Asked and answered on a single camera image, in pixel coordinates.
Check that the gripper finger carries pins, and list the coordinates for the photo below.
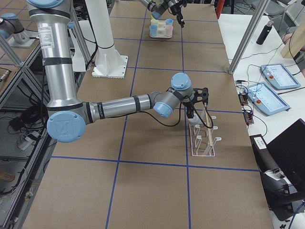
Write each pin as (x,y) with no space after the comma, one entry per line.
(189,112)
(180,20)

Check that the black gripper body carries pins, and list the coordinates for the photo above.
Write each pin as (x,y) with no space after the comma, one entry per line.
(188,105)
(177,11)

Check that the white plastic cup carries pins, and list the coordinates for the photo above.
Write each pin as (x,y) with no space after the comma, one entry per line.
(195,120)

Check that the blue cup rear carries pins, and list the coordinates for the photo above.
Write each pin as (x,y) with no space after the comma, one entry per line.
(169,22)

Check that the blue cup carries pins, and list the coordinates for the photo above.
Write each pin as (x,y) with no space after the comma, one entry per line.
(153,30)
(169,22)

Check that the pink plastic cup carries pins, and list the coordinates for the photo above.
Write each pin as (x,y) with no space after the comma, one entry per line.
(168,30)

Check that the pale green cup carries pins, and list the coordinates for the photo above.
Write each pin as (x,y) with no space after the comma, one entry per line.
(154,22)

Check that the blue cup front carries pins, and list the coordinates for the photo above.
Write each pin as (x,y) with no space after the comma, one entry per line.
(153,30)

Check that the cream cartoon tray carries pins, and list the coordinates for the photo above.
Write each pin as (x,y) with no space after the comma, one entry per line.
(161,30)

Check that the blue teach pendant near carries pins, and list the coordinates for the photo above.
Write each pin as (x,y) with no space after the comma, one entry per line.
(266,99)

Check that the blue teach pendant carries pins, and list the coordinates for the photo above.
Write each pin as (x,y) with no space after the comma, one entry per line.
(279,76)
(266,99)

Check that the black water bottle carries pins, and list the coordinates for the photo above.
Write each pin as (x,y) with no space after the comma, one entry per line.
(265,32)

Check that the blue teach pendant far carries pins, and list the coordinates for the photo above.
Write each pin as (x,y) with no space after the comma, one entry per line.
(279,76)

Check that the black laptop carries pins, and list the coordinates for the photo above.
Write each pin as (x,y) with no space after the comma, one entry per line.
(288,151)

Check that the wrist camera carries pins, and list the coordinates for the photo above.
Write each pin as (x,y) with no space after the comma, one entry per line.
(201,95)

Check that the white wire cup rack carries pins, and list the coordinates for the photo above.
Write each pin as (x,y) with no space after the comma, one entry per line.
(201,139)

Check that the aluminium frame post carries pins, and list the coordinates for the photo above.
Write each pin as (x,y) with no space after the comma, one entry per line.
(255,19)

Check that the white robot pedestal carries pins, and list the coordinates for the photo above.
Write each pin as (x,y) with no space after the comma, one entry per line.
(108,62)

